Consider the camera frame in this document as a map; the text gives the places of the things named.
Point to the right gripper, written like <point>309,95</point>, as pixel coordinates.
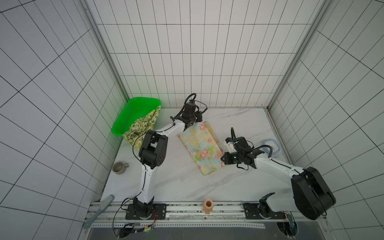
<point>227,158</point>

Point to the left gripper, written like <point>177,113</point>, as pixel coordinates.
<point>194,117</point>

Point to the pastel floral skirt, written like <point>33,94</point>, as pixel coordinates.
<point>203,146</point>

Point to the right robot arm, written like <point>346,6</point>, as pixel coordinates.
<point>308,193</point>

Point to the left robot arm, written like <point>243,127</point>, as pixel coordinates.
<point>153,149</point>

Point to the blue rimmed container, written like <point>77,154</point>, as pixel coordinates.
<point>276,149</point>

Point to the green plastic basket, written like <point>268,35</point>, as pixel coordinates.
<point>136,108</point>

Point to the green lemon print skirt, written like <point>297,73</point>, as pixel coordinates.
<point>137,131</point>

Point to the grey ceramic mug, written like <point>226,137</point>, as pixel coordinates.
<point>120,167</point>

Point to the right electronics board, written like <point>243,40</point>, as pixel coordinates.
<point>289,228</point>

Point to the electronics board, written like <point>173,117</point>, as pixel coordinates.
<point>289,228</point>
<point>128,229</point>

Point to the translucent green strip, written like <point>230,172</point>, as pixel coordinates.
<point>103,205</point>

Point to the left electronics board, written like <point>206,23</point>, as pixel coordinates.
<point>128,229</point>

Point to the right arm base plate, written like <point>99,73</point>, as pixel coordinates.
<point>257,211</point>

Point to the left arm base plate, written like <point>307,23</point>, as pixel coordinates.
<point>159,209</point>

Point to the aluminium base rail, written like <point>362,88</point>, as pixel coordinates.
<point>183,214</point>

